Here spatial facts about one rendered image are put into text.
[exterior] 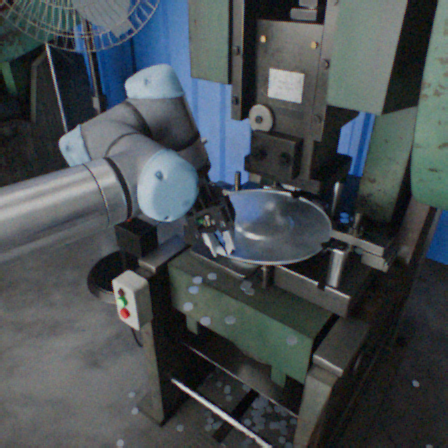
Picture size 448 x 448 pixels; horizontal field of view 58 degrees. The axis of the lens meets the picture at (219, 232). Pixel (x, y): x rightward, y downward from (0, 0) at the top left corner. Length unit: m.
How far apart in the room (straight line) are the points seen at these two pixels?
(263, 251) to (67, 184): 0.47
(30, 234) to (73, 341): 1.35
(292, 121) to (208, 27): 0.23
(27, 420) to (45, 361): 0.24
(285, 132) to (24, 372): 1.30
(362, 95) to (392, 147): 0.35
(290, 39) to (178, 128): 0.29
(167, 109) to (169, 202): 0.18
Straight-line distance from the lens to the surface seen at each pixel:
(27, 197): 0.42
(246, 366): 1.19
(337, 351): 0.83
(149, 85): 0.58
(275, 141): 0.81
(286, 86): 0.80
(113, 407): 1.53
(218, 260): 0.77
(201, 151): 0.63
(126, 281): 0.98
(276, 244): 0.82
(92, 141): 0.55
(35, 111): 2.22
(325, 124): 0.75
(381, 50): 0.68
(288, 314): 0.87
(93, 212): 0.43
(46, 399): 1.62
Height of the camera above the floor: 1.26
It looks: 34 degrees down
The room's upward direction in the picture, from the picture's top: straight up
